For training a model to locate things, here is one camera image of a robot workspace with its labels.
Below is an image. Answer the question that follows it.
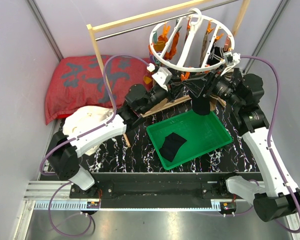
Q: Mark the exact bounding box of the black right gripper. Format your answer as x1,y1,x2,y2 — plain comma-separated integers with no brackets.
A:
181,64,244,109

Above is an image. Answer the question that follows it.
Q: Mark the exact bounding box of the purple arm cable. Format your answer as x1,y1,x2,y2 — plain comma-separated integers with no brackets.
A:
39,54,153,236
222,56,300,233

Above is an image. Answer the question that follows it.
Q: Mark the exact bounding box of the green plastic tray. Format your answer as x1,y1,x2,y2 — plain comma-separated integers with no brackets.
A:
146,110,233,170

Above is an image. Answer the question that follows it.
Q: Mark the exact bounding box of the orange hanging sock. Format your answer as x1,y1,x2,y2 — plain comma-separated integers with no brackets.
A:
157,23,180,60

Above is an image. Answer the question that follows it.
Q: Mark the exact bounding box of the wooden drying rack frame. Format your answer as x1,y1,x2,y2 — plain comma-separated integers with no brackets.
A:
86,0,252,148

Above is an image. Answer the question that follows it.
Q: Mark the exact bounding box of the aluminium rail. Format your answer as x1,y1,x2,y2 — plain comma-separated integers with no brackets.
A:
23,181,101,211

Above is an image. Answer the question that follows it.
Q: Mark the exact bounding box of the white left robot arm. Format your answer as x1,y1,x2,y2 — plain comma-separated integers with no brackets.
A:
46,80,184,198

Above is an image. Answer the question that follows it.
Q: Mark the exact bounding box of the red patterned pillow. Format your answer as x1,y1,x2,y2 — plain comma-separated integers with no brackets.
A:
44,55,152,124

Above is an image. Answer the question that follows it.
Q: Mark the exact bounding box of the black white-striped sock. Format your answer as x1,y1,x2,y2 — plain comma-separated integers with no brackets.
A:
207,46,225,66

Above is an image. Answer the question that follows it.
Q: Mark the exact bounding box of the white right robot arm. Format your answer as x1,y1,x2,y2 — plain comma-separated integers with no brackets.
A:
182,68,300,222

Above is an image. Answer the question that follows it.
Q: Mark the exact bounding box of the metal hanging rod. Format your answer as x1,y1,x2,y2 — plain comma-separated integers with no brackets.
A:
95,0,238,41

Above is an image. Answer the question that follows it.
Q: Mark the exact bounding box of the white crumpled cloth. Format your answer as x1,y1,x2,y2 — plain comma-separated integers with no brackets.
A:
62,106,126,157

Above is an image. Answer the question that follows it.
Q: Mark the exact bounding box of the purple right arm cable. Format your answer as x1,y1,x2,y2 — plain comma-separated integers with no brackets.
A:
222,56,300,233

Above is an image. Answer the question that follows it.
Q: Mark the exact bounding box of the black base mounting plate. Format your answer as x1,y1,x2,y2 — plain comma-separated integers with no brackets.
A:
69,171,260,210

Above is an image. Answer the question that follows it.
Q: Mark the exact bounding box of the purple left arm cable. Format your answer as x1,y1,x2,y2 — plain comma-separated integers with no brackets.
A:
39,54,153,236

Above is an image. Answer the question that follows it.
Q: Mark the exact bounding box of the maroon mustard hanging sock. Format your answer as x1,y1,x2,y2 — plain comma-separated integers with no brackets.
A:
153,40,166,53

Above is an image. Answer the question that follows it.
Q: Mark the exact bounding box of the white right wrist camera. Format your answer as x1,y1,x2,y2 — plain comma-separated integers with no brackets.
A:
221,51,241,76

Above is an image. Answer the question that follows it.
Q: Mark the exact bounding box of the white round clip hanger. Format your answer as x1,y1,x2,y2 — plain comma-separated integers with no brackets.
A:
149,7,235,72

